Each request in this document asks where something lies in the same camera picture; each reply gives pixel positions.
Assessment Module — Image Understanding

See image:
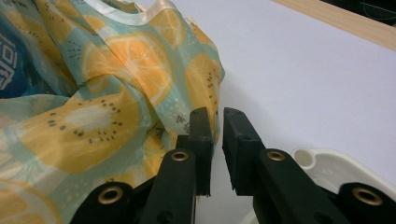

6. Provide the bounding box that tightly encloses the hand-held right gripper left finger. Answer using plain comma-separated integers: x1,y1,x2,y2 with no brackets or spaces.
138,106,216,224

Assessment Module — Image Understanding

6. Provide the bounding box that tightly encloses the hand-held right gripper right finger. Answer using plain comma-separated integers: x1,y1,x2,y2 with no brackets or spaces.
221,106,351,224

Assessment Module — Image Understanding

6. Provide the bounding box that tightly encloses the white plastic tray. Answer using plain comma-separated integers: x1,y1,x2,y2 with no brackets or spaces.
239,147,396,224

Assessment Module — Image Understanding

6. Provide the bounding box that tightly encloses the orange fruit print cloth bag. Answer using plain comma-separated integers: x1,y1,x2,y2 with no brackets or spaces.
0,0,226,224

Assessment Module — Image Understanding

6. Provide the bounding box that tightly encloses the blue snack pouch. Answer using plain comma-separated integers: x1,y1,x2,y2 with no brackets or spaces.
0,18,35,100

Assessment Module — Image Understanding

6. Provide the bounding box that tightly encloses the white paper mat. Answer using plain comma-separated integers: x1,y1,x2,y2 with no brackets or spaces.
134,0,396,224

